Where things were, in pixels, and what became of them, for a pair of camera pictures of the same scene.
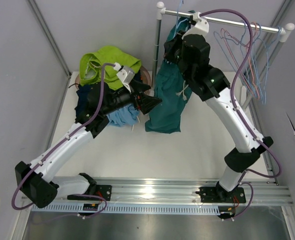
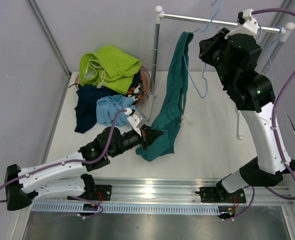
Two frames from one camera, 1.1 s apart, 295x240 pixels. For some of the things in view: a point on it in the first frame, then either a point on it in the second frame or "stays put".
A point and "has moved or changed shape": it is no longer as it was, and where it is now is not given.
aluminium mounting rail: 154,195 stays put
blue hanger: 178,23 has moved or changed shape
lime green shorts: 91,65 stays put
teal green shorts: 171,88 has moved or changed shape
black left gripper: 147,103 -> 148,136
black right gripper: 170,46 -> 208,46
